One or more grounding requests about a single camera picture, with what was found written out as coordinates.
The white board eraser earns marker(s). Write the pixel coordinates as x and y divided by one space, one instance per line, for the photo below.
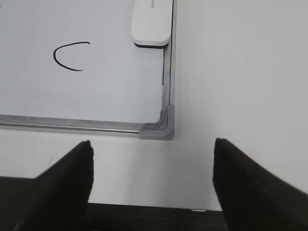
151 23

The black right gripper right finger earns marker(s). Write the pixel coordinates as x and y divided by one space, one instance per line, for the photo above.
252 198

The white board with grey frame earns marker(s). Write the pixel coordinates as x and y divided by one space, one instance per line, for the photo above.
72 66

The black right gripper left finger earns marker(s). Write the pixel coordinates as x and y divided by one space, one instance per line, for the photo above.
56 200

